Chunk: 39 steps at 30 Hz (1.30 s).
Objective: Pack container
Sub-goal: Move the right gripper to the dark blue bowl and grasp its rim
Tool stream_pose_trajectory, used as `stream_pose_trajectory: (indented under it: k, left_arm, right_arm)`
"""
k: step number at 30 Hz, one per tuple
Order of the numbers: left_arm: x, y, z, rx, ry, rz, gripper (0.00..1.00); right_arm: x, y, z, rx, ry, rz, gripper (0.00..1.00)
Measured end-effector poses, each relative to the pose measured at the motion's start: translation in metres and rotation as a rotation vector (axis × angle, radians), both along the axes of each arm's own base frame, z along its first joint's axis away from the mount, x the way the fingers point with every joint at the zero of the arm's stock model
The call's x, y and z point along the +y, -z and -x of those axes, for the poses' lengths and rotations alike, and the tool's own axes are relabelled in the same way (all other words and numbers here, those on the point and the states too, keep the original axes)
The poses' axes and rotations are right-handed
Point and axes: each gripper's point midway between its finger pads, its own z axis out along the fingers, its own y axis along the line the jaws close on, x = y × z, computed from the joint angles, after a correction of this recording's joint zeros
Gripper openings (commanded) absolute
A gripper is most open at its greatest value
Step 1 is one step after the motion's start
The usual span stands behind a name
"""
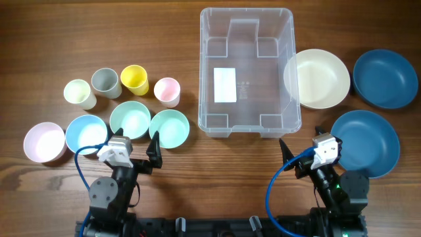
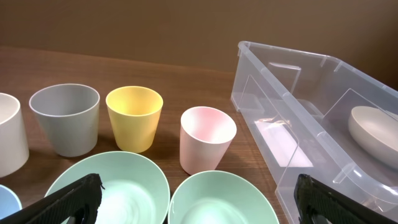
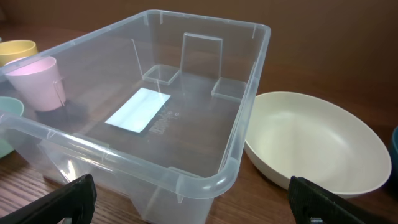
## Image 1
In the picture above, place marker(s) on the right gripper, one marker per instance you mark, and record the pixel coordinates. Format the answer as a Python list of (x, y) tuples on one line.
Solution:
[(304, 166)]

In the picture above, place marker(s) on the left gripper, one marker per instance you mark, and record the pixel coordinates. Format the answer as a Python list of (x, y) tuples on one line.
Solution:
[(154, 153)]

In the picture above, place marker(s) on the mint green bowl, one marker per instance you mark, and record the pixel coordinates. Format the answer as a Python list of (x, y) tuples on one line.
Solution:
[(133, 117), (172, 126)]

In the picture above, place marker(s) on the light blue bowl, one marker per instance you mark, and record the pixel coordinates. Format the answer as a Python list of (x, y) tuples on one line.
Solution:
[(86, 130)]

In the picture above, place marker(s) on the dark blue bowl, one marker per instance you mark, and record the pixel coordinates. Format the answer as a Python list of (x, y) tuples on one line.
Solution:
[(370, 143), (385, 79)]

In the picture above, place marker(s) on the yellow cup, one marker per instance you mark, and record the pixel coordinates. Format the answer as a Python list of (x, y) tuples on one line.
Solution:
[(134, 77)]

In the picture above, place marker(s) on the cream bowl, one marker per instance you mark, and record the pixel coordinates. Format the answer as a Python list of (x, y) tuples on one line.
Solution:
[(317, 79)]

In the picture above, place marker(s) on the grey cup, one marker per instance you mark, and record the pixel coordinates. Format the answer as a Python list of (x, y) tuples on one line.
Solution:
[(107, 83)]

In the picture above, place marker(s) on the cream cup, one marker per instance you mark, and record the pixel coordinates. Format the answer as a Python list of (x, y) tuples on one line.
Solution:
[(78, 92)]

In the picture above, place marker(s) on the clear plastic storage container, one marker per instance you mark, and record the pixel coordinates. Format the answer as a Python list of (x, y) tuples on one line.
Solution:
[(257, 42)]

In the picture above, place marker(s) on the pink bowl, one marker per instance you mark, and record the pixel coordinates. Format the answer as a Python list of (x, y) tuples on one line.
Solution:
[(44, 142)]

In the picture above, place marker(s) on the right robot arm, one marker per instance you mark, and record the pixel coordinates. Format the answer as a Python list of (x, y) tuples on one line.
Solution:
[(344, 196)]

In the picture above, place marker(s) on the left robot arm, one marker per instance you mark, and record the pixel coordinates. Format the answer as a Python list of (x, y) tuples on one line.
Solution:
[(110, 196)]

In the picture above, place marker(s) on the white label in container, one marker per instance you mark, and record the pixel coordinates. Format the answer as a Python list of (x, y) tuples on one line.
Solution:
[(225, 85)]

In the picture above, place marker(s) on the pink cup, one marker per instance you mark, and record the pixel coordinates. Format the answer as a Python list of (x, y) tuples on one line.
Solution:
[(167, 91)]

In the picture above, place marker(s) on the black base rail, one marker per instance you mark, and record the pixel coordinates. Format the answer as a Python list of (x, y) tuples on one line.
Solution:
[(253, 226)]

